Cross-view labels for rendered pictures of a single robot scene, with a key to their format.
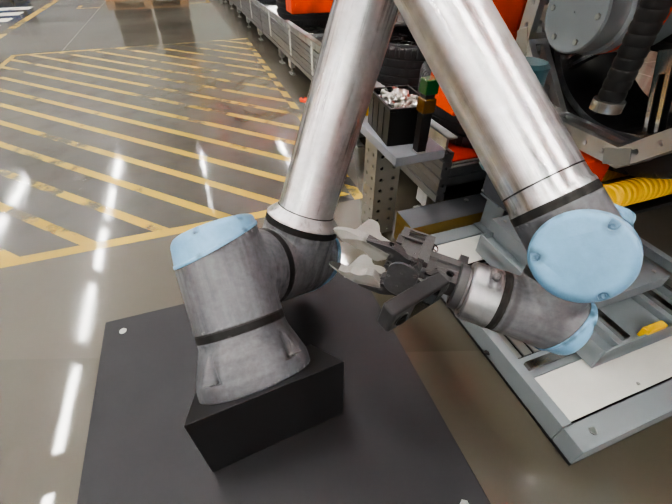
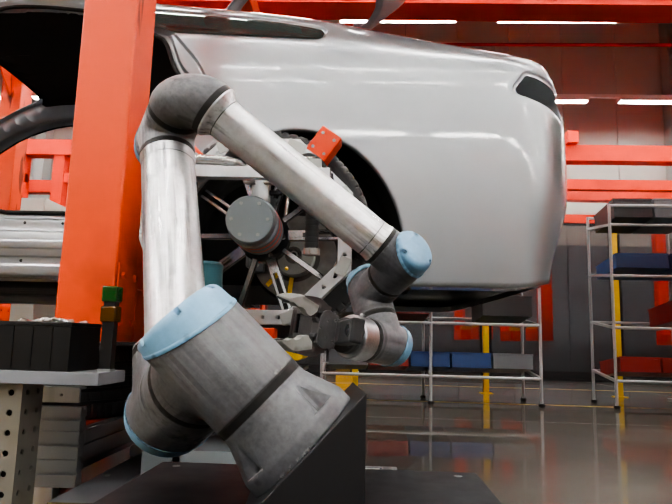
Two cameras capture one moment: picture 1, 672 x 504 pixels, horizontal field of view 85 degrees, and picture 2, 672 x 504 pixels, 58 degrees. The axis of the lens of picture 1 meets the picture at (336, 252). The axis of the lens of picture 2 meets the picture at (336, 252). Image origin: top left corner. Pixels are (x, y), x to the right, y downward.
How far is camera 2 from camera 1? 1.05 m
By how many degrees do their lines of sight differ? 80
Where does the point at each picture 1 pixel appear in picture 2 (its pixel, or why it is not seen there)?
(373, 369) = not seen: hidden behind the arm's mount
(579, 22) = (255, 223)
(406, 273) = (330, 319)
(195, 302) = (252, 345)
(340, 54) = (186, 199)
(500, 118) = (353, 203)
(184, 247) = (213, 299)
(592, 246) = (416, 242)
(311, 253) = not seen: hidden behind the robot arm
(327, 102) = (188, 230)
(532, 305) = (386, 324)
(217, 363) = (310, 386)
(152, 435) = not seen: outside the picture
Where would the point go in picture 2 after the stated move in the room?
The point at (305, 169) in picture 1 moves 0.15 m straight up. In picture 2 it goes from (189, 283) to (194, 200)
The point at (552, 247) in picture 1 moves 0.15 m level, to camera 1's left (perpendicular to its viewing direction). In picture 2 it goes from (407, 245) to (385, 232)
